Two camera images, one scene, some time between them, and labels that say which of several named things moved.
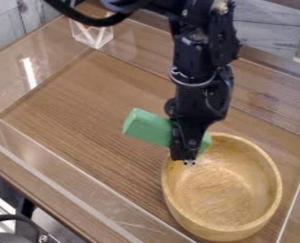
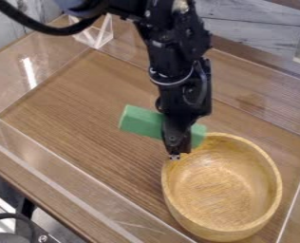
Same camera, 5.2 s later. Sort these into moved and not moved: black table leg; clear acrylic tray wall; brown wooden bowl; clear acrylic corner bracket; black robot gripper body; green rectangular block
Moved: black robot gripper body; green rectangular block
Not moved: clear acrylic tray wall; black table leg; brown wooden bowl; clear acrylic corner bracket
